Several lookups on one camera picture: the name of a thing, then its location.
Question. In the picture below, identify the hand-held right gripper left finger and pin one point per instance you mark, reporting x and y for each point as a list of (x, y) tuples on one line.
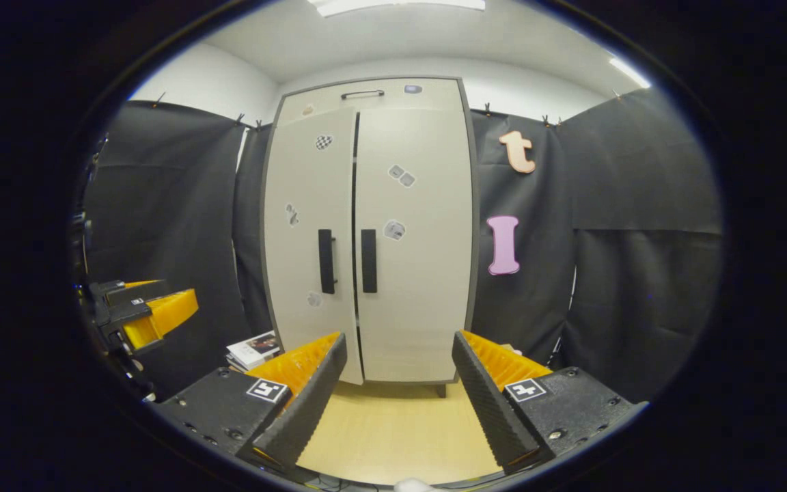
[(311, 410)]

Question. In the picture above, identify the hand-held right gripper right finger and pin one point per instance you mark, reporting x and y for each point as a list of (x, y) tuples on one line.
[(489, 410)]

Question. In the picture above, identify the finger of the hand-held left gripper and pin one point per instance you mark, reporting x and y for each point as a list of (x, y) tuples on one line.
[(110, 292), (161, 311)]

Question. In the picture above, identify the grey cabinet door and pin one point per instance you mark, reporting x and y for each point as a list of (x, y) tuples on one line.
[(305, 191), (427, 287)]

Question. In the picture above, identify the grey shoe cabinet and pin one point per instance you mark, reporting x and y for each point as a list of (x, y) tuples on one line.
[(366, 102)]

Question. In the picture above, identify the stack of books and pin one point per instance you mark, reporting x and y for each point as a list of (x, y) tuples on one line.
[(253, 350)]

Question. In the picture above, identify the black backdrop cloth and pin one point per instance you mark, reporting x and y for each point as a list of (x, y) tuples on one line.
[(639, 307)]

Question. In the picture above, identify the wide ceiling light panel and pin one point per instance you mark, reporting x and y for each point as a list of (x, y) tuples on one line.
[(397, 5)]

